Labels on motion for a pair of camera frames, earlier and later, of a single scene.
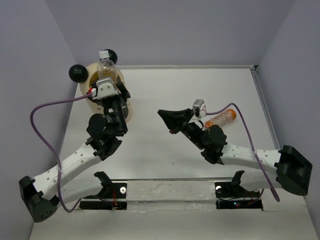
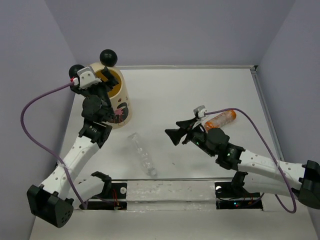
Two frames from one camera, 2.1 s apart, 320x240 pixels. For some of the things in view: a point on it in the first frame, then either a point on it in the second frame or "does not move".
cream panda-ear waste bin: (88, 74) does not move
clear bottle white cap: (106, 68) -> (145, 159)
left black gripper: (124, 94) -> (111, 82)
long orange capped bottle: (229, 115) does not move
